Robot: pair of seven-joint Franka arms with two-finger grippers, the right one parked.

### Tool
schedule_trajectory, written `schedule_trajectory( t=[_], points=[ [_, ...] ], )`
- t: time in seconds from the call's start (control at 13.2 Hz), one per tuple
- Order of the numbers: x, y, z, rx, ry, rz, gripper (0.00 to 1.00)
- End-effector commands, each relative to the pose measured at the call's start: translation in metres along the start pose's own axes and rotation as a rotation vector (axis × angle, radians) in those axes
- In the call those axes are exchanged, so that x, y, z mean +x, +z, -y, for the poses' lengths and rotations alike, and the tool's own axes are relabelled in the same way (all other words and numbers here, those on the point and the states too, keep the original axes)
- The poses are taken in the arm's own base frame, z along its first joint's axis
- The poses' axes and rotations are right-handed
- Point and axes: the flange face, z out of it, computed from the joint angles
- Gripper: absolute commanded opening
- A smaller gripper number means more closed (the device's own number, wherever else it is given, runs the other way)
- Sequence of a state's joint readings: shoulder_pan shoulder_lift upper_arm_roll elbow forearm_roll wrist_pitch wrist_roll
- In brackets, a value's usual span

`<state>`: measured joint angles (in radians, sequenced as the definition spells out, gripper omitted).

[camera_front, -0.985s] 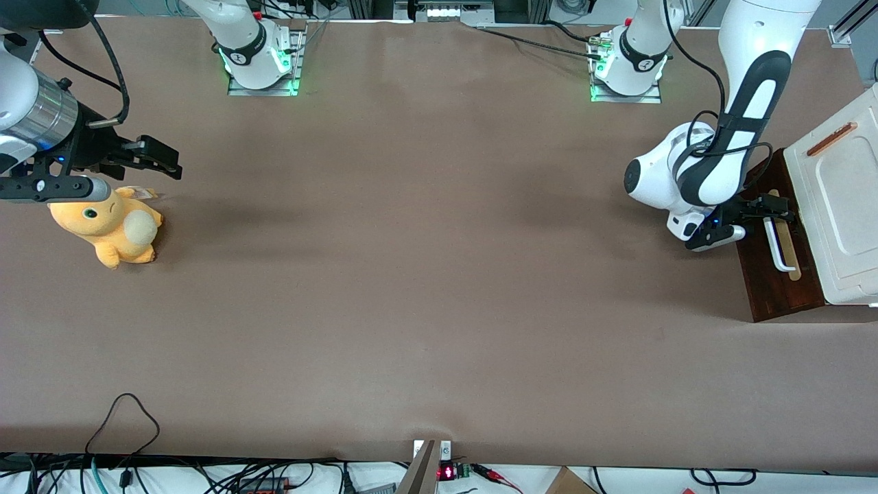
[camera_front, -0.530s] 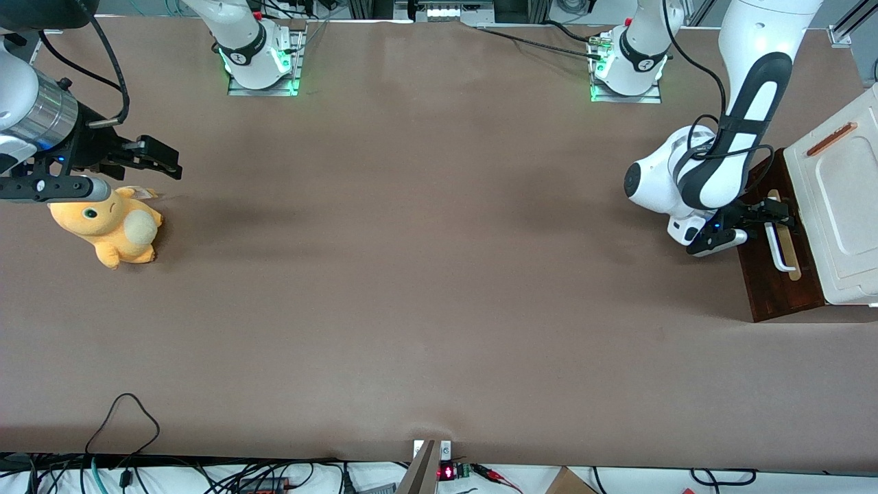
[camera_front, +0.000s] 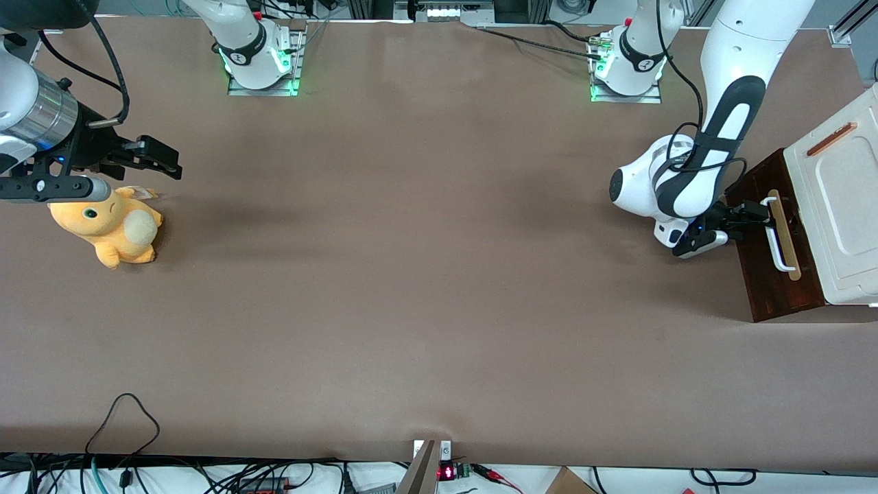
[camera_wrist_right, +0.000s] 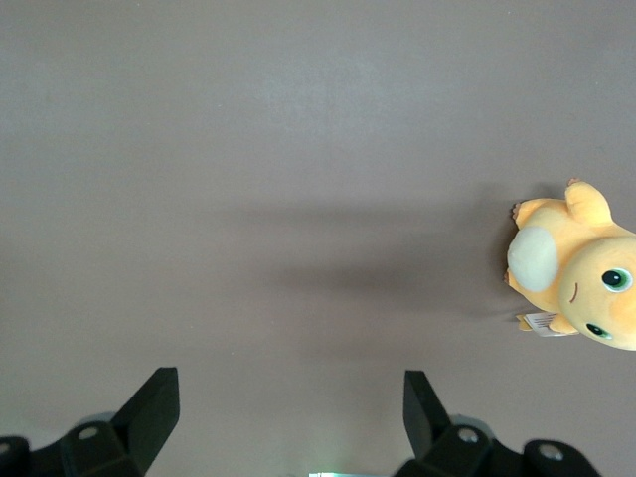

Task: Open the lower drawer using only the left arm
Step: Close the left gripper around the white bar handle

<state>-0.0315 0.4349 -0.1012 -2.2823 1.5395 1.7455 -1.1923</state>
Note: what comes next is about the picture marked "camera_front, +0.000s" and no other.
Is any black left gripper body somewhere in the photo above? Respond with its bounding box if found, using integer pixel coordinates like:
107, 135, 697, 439
689, 202, 746, 242

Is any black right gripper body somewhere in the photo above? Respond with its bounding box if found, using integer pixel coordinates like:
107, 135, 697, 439
29, 108, 143, 183

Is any white-topped wooden drawer cabinet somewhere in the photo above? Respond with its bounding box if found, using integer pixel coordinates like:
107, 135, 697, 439
782, 83, 878, 307

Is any yellow plush toy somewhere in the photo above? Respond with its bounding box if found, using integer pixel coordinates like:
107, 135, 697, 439
47, 185, 164, 270

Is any aluminium extrusion profile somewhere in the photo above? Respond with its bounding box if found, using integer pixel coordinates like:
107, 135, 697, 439
828, 0, 878, 48

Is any brown cardboard piece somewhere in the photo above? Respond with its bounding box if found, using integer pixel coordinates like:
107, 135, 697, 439
545, 466, 599, 494

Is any white lit device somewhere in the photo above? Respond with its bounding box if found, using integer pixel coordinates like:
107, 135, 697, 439
414, 0, 496, 23

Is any red clip lead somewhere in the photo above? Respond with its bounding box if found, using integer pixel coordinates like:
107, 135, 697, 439
472, 464, 523, 494

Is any brown wooden bar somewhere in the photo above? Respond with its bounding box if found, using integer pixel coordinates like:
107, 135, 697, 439
395, 440, 440, 494

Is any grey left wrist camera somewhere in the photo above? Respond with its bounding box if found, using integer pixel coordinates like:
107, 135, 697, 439
672, 229, 729, 259

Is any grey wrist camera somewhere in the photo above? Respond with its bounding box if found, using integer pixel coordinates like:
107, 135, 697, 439
672, 229, 729, 259
0, 176, 112, 204

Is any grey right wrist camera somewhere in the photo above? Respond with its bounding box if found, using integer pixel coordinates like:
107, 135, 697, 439
0, 176, 112, 204

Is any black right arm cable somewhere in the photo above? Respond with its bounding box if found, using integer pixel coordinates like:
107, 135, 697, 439
38, 0, 131, 129

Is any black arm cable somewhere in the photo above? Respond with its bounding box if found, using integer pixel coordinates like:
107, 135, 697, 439
655, 0, 749, 174
38, 0, 131, 129

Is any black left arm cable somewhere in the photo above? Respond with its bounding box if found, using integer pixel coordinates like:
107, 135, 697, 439
655, 0, 749, 174

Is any black looped cable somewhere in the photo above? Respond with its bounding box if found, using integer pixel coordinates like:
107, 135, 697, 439
85, 392, 161, 458

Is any black curved cable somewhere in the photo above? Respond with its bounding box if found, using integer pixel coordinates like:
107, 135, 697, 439
689, 468, 758, 486

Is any long black table cable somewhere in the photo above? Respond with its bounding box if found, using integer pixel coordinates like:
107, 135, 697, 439
473, 25, 606, 60

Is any white metal bracket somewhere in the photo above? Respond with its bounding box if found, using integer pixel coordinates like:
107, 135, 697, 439
413, 440, 453, 462

